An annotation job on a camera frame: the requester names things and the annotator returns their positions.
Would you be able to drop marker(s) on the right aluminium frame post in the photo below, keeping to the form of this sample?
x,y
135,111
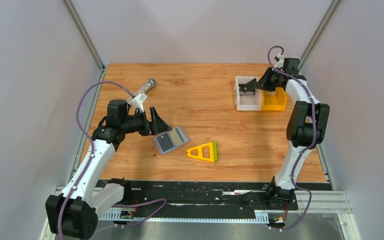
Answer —
x,y
329,13

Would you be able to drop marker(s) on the aluminium frame post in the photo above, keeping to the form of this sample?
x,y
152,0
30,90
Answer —
x,y
329,13
71,9

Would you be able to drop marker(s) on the green toy brick strip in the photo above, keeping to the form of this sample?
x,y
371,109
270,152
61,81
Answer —
x,y
214,152

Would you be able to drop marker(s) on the white plastic bin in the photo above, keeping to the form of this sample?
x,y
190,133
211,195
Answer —
x,y
246,102

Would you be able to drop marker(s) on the black credit card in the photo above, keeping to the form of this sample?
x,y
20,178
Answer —
x,y
248,80

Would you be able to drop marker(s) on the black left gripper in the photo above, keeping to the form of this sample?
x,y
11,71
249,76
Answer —
x,y
149,123

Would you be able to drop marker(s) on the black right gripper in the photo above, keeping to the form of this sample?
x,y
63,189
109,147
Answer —
x,y
262,84

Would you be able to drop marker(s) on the silver glitter microphone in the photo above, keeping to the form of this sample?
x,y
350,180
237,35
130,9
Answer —
x,y
149,84

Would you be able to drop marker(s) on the left aluminium frame post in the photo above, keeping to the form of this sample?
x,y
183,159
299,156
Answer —
x,y
71,9

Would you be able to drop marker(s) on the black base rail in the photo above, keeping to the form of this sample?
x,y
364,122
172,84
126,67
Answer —
x,y
203,199

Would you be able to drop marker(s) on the pink leather card holder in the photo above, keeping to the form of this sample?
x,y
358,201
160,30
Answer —
x,y
171,140

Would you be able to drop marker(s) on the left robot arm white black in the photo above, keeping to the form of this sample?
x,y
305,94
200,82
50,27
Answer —
x,y
76,210

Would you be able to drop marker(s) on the yellow plastic bin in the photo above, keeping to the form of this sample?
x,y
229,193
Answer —
x,y
273,98

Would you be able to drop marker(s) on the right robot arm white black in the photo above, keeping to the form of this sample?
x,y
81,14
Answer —
x,y
306,127

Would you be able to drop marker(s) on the yellow triangular toy block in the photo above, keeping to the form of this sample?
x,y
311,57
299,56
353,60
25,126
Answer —
x,y
201,152

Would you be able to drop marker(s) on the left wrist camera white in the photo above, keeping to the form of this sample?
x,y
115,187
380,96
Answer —
x,y
137,103

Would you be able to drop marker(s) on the black card in white bin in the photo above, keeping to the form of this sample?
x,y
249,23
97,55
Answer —
x,y
245,90

